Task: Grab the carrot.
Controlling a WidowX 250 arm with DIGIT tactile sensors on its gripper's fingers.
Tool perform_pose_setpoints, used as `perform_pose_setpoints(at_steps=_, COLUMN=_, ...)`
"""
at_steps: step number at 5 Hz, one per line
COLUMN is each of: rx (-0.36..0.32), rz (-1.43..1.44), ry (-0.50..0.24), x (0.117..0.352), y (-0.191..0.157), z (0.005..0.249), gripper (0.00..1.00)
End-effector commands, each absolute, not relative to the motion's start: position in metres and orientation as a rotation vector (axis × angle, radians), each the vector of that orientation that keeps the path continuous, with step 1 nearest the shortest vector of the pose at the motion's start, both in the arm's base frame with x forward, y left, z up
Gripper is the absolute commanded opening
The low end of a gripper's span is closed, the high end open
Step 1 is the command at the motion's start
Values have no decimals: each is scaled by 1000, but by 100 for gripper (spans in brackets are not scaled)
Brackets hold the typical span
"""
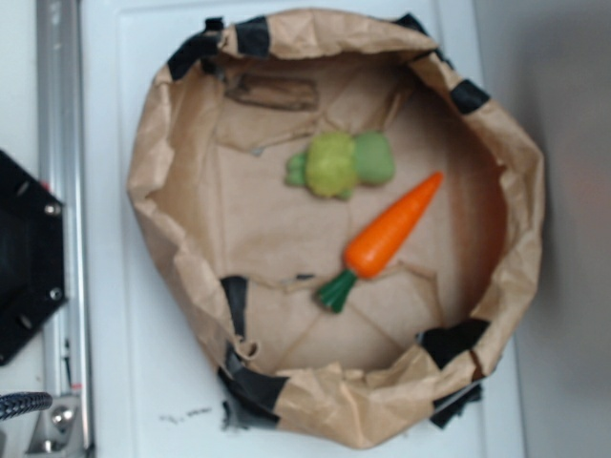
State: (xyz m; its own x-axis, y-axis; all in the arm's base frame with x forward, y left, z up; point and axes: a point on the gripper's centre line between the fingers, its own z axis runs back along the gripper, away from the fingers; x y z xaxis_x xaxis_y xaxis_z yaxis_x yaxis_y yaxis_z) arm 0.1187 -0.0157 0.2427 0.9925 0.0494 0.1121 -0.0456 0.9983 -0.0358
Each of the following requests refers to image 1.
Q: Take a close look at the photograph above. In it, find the brown paper bag bin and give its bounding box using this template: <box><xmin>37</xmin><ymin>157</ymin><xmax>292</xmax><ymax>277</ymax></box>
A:
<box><xmin>127</xmin><ymin>9</ymin><xmax>545</xmax><ymax>448</ymax></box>

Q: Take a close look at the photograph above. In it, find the green toy lettuce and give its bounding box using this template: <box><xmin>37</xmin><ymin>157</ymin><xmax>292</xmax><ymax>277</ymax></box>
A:
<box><xmin>284</xmin><ymin>131</ymin><xmax>396</xmax><ymax>199</ymax></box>

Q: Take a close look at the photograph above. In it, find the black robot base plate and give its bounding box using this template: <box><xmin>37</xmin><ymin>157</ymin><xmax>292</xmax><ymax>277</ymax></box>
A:
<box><xmin>1</xmin><ymin>153</ymin><xmax>66</xmax><ymax>366</ymax></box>

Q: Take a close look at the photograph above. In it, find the orange toy carrot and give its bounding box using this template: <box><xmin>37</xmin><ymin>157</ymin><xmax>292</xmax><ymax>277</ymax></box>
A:
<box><xmin>316</xmin><ymin>172</ymin><xmax>444</xmax><ymax>313</ymax></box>

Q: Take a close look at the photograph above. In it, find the braided grey cable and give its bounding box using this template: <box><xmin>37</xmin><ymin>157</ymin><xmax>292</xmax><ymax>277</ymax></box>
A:
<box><xmin>0</xmin><ymin>391</ymin><xmax>53</xmax><ymax>421</ymax></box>

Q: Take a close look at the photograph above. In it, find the white tray board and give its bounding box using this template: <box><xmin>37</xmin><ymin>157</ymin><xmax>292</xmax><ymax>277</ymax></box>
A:
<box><xmin>80</xmin><ymin>1</ymin><xmax>526</xmax><ymax>457</ymax></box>

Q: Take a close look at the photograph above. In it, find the aluminium rail frame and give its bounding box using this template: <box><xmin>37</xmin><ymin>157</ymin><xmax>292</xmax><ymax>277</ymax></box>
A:
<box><xmin>27</xmin><ymin>1</ymin><xmax>95</xmax><ymax>457</ymax></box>

